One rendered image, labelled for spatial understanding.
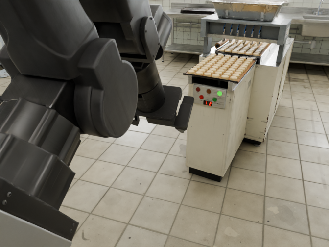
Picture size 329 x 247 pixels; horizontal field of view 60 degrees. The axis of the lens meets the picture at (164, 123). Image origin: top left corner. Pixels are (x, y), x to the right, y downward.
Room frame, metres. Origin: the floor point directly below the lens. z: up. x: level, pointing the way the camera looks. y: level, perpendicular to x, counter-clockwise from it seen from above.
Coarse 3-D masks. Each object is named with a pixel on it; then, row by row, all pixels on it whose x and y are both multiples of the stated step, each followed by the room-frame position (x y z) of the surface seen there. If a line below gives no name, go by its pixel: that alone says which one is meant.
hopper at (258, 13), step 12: (216, 0) 2.75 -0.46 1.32; (228, 0) 2.87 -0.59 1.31; (240, 0) 2.82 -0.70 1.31; (252, 0) 2.77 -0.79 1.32; (216, 12) 2.67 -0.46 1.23; (228, 12) 2.62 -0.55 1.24; (240, 12) 2.57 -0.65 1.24; (252, 12) 2.52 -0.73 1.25; (264, 12) 2.47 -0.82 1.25; (276, 12) 2.45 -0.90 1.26
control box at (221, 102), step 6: (198, 84) 1.93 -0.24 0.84; (204, 90) 1.88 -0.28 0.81; (216, 90) 1.84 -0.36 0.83; (222, 90) 1.82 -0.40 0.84; (198, 96) 1.90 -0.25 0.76; (204, 96) 1.88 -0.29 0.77; (210, 96) 1.86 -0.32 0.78; (216, 96) 1.84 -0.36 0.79; (222, 96) 1.82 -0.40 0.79; (198, 102) 1.90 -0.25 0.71; (204, 102) 1.87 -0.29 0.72; (216, 102) 1.83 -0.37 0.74; (222, 102) 1.81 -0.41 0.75; (222, 108) 1.81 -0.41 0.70
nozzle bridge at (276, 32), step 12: (204, 24) 2.65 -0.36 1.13; (216, 24) 2.69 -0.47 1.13; (228, 24) 2.64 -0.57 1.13; (240, 24) 2.59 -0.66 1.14; (252, 24) 2.46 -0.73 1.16; (264, 24) 2.41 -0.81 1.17; (276, 24) 2.37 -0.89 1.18; (288, 24) 2.45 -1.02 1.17; (204, 36) 2.65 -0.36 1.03; (216, 36) 2.63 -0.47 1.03; (228, 36) 2.58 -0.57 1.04; (240, 36) 2.54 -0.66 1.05; (264, 36) 2.49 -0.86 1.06; (276, 36) 2.44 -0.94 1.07; (204, 48) 2.76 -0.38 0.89; (276, 60) 2.45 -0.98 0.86
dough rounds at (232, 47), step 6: (234, 42) 2.89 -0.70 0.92; (240, 42) 2.90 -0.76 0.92; (246, 42) 2.88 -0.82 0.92; (222, 48) 2.64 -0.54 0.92; (228, 48) 2.72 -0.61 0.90; (234, 48) 2.69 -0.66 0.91; (240, 48) 2.66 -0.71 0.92; (246, 48) 2.64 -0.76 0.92; (252, 48) 2.64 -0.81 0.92; (258, 48) 2.65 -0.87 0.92; (264, 48) 2.69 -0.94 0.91; (252, 54) 2.49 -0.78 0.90; (258, 54) 2.43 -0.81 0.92
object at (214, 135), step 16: (208, 80) 2.00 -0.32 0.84; (192, 96) 1.95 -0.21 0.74; (240, 96) 2.02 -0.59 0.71; (192, 112) 1.95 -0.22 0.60; (208, 112) 1.89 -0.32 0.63; (224, 112) 1.84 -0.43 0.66; (240, 112) 2.10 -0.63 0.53; (192, 128) 1.94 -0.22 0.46; (208, 128) 1.89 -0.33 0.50; (224, 128) 1.83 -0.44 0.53; (240, 128) 2.19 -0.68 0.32; (192, 144) 1.94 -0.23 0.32; (208, 144) 1.88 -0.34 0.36; (224, 144) 1.82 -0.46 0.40; (192, 160) 1.94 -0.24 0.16; (208, 160) 1.88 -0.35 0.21; (224, 160) 1.82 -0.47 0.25; (208, 176) 1.90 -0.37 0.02
